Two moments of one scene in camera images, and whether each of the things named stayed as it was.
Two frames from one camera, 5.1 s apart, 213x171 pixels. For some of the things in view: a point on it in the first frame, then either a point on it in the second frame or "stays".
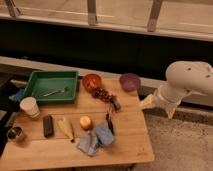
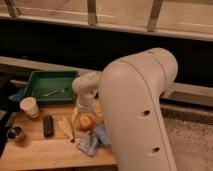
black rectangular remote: (48, 126) stays
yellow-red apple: (85, 122) stays
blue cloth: (92, 139) stays
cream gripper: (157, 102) → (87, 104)
